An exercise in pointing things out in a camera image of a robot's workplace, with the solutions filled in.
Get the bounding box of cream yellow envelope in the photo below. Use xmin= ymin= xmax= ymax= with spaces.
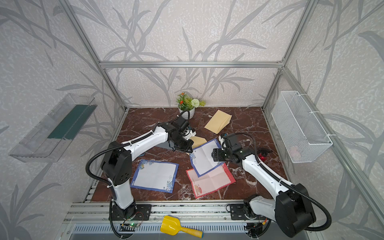
xmin=190 ymin=136 xmax=207 ymax=150
xmin=205 ymin=110 xmax=232 ymax=134

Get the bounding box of blue bordered letter paper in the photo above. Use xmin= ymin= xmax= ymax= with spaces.
xmin=189 ymin=139 xmax=223 ymax=177

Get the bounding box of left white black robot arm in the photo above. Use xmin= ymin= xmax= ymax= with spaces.
xmin=85 ymin=116 xmax=196 ymax=211

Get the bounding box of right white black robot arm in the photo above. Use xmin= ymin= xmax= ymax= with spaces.
xmin=212 ymin=133 xmax=332 ymax=238

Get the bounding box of grey-blue paper envelope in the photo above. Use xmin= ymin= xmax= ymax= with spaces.
xmin=156 ymin=141 xmax=175 ymax=151

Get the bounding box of red bordered pink letter paper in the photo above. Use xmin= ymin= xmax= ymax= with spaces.
xmin=186 ymin=164 xmax=236 ymax=199

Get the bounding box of blue floral letter paper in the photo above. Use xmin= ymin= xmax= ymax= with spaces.
xmin=131 ymin=160 xmax=179 ymax=193

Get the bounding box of white ribbed flower pot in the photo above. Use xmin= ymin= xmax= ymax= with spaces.
xmin=179 ymin=108 xmax=196 ymax=120

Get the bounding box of red black small object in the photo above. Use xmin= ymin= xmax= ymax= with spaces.
xmin=257 ymin=149 xmax=272 ymax=163

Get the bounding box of artificial flower plant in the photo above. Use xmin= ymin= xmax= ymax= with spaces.
xmin=177 ymin=93 xmax=206 ymax=111

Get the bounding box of yellow plastic scoop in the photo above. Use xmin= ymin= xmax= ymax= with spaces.
xmin=160 ymin=216 xmax=203 ymax=239

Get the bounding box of green circuit board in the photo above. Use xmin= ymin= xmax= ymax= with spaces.
xmin=119 ymin=222 xmax=142 ymax=232

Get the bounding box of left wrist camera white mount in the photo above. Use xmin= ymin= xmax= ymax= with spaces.
xmin=182 ymin=127 xmax=196 ymax=140

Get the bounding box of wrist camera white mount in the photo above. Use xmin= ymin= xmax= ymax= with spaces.
xmin=218 ymin=135 xmax=225 ymax=148
xmin=182 ymin=127 xmax=196 ymax=140

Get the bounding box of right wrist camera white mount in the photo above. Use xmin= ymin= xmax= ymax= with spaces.
xmin=218 ymin=135 xmax=225 ymax=148

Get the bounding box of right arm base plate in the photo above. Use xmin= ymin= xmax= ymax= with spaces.
xmin=226 ymin=204 xmax=266 ymax=221

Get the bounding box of white wire mesh basket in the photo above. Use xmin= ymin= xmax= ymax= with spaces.
xmin=272 ymin=91 xmax=333 ymax=163

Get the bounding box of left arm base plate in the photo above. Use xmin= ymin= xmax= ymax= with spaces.
xmin=109 ymin=203 xmax=152 ymax=221

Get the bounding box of clear acrylic wall shelf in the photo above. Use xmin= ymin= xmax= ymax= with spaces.
xmin=9 ymin=94 xmax=98 ymax=163

